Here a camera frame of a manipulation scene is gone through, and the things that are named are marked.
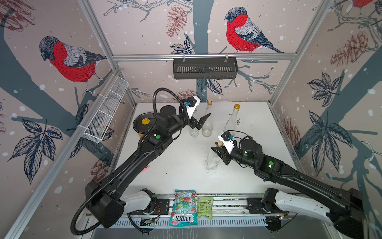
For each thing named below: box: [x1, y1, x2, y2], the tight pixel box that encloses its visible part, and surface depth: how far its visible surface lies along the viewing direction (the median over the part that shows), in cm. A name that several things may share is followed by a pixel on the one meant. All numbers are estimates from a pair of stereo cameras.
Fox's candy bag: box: [168, 189, 198, 227], surface depth 71 cm
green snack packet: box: [196, 196, 214, 221], surface depth 74 cm
